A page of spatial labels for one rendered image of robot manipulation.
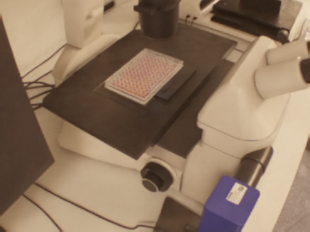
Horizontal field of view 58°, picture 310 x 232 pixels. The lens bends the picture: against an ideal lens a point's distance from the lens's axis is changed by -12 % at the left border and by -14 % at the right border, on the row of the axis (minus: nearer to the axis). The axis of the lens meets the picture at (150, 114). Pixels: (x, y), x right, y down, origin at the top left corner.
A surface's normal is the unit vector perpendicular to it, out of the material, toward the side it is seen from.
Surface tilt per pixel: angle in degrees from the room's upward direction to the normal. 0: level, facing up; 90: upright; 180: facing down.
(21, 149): 86
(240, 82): 0
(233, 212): 0
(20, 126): 86
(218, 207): 0
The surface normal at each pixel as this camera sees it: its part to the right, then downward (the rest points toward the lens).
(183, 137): -0.02, -0.71
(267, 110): 0.62, -0.17
